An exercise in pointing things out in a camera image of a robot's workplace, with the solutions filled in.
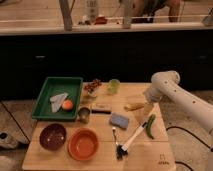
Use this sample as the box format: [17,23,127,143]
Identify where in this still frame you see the yellow banana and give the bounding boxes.
[124,103,144,111]

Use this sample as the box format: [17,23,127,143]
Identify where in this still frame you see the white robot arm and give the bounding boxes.
[144,71,213,171]

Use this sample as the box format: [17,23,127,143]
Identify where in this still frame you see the red orange bowl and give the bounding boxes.
[68,128,99,161]

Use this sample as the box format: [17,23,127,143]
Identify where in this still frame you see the dark purple bowl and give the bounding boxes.
[39,123,67,151]

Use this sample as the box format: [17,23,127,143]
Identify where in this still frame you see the blue sponge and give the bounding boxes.
[109,113,129,130]

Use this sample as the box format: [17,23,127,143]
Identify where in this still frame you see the metal spoon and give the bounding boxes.
[112,127,118,147]

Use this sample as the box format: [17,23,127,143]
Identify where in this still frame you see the green translucent cup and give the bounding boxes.
[107,79,120,94]

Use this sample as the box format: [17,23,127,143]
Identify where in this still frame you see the red grapes bunch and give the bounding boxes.
[84,79,102,93]

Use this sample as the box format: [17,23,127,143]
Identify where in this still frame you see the small metal cup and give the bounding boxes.
[78,107,90,123]

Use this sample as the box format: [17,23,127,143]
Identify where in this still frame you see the orange fruit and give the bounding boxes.
[62,100,74,111]

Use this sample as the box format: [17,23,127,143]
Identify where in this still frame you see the green plastic tray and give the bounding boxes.
[32,77,83,121]

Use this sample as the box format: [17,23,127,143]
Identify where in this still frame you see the grey folded cloth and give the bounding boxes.
[50,93,68,113]

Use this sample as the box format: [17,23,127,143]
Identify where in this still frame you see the person in background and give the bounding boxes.
[132,0,181,23]

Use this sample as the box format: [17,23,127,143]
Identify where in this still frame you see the black floor cable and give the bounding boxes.
[165,125,213,171]

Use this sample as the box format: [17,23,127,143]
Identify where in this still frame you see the white handled black brush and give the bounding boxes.
[116,122,147,160]

